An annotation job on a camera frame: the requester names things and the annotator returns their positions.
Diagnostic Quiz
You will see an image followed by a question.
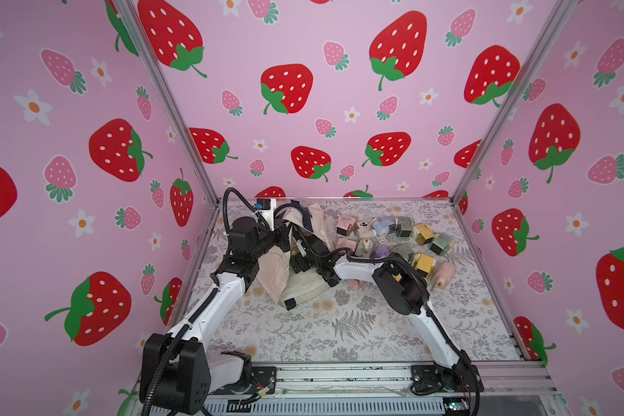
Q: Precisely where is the cream canvas tote bag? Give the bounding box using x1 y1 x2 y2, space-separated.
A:
257 201 335 310

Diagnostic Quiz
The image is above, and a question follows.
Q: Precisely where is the cream white pencil sharpener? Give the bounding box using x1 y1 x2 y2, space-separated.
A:
355 221 377 239

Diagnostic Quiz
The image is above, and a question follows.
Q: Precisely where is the purple pencil sharpener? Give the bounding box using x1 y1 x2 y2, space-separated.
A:
371 244 390 259

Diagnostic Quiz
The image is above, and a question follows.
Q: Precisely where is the light blue pencil sharpener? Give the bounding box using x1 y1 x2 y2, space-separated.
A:
371 216 397 237

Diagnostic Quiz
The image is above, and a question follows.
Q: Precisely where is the grey green pencil sharpener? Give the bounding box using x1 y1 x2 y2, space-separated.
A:
396 216 414 239

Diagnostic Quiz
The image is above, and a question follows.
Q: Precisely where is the yellow pencil sharpener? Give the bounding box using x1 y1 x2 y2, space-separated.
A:
414 224 435 246
412 253 437 280

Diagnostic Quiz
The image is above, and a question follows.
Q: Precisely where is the mint green pencil sharpener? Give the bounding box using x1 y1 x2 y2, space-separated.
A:
430 232 455 257

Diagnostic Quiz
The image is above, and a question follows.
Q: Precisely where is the pink round pencil sharpener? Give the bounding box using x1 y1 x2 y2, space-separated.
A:
431 262 457 289

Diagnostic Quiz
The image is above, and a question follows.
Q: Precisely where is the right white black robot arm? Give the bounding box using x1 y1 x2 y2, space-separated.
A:
291 240 484 393

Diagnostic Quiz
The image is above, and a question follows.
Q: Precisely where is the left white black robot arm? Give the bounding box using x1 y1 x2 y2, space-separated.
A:
140 217 289 415

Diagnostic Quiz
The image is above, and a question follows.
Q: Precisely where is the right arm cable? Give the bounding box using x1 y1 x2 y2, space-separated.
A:
272 202 482 416

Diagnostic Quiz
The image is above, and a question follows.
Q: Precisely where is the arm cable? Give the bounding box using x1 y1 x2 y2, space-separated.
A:
137 186 269 416
272 202 482 416

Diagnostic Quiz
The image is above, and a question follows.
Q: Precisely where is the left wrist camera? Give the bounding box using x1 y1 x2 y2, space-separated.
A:
223 197 277 243

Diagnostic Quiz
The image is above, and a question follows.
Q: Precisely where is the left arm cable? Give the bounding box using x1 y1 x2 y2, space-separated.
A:
137 186 269 416

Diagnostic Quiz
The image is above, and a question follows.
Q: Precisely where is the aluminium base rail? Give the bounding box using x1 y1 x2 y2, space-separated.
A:
119 361 573 416

